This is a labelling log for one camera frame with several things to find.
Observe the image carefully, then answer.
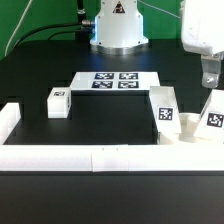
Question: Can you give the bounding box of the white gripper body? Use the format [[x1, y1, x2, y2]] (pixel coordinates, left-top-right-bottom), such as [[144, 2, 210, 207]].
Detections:
[[181, 0, 224, 55]]

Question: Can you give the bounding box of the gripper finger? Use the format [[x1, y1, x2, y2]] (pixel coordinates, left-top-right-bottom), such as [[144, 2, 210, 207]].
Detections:
[[201, 53, 222, 89]]

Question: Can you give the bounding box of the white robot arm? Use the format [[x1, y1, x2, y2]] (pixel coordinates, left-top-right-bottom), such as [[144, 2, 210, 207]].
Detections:
[[90, 0, 224, 88]]

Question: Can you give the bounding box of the white marker base plate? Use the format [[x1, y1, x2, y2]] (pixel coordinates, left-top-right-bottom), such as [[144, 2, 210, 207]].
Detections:
[[70, 71, 160, 91]]

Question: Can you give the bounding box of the black cable bundle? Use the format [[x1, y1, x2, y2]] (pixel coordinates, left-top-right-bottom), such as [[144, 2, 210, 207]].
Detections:
[[13, 0, 98, 48]]

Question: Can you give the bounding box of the white front fence wall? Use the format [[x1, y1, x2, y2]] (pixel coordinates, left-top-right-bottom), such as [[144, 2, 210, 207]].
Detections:
[[0, 144, 224, 172]]

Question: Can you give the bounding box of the white fence wall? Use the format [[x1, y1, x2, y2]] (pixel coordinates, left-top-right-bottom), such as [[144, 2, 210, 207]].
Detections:
[[0, 144, 224, 172], [0, 102, 21, 145]]

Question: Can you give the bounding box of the white cable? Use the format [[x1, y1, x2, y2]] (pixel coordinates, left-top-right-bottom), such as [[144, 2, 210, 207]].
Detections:
[[3, 0, 34, 58]]

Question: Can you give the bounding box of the white left fence wall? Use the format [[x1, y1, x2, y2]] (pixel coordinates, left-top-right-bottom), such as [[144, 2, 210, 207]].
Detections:
[[0, 102, 21, 145]]

